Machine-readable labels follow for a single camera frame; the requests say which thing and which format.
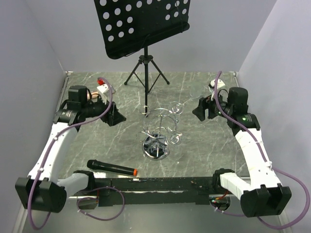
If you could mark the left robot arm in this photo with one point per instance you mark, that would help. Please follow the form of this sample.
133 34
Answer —
42 189

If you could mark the beige microphone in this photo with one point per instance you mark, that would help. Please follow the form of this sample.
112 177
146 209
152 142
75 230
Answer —
92 95

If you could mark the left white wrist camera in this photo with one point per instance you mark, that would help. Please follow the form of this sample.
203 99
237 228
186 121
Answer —
103 89

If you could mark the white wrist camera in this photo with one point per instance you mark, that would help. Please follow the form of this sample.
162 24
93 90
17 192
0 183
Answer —
103 89
220 85

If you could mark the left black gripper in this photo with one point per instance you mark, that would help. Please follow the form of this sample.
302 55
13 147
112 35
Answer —
112 117

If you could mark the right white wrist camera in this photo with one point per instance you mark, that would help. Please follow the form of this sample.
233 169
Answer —
220 85

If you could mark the black microphone orange end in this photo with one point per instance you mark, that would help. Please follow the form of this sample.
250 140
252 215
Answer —
98 165

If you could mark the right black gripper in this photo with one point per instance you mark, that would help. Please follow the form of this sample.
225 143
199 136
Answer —
205 103

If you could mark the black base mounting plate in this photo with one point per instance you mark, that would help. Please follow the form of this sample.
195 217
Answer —
162 190

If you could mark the black perforated music stand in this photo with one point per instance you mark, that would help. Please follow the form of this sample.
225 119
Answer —
131 25

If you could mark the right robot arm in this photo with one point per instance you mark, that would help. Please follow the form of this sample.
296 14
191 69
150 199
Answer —
264 195

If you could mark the chrome wine glass rack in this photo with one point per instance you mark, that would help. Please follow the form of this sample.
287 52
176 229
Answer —
157 126

